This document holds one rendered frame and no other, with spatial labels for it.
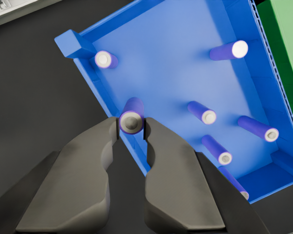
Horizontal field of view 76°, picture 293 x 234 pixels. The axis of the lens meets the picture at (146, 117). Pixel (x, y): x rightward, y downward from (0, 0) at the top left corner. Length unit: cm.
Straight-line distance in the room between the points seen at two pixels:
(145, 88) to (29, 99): 66
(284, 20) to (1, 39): 87
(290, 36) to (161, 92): 36
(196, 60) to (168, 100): 7
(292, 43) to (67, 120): 76
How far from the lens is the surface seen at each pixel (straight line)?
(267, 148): 36
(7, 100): 92
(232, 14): 29
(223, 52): 24
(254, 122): 29
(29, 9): 84
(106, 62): 21
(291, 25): 55
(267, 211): 119
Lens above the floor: 75
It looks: 76 degrees down
